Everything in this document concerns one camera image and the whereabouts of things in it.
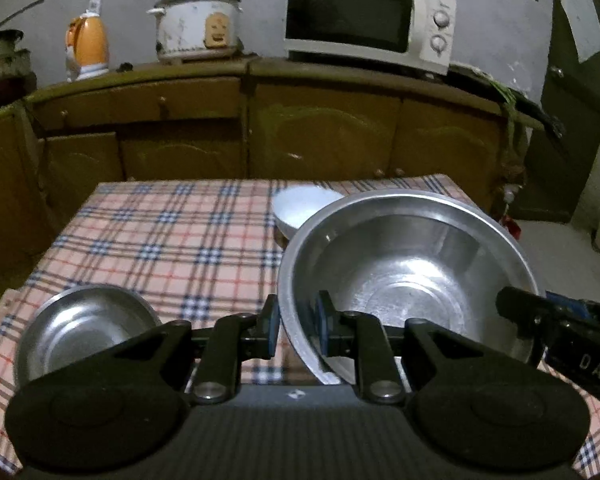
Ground deep steel bowl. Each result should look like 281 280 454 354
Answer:
277 190 544 385

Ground white shallow bowl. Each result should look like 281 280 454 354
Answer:
272 185 343 240

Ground small steel dish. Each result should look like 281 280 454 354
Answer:
14 284 160 388

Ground red object on floor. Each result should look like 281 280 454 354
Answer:
500 214 521 240

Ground plaid tablecloth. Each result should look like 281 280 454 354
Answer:
0 173 600 479

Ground green cloth on cabinet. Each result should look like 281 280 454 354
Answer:
445 62 564 166

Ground brown wooden cabinet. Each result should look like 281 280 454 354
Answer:
0 58 524 288

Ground white rice cooker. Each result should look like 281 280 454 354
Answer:
146 0 244 64

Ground dark door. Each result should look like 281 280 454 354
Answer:
512 0 600 223

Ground white microwave oven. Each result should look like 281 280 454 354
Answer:
284 0 456 75

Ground orange electric kettle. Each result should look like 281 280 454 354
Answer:
65 0 109 82

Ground steel steamer pot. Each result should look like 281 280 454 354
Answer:
0 29 32 80

